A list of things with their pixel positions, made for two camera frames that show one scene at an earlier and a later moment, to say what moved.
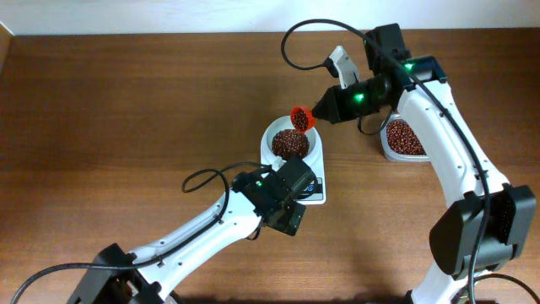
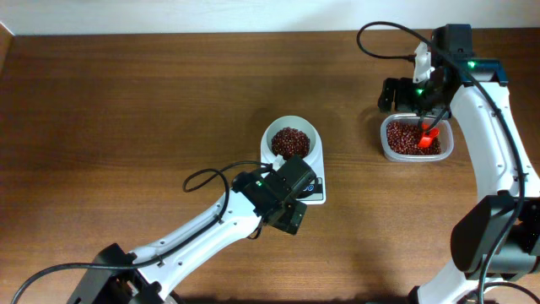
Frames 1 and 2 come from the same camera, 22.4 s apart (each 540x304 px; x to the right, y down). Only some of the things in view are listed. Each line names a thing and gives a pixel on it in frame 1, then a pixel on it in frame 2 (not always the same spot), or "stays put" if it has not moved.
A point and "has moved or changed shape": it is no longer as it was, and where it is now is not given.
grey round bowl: [283, 123] stays put
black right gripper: [337, 112] to [402, 86]
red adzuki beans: [402, 139] stays put
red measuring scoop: [302, 118] has moved or changed shape
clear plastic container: [400, 143] stays put
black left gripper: [290, 218] stays put
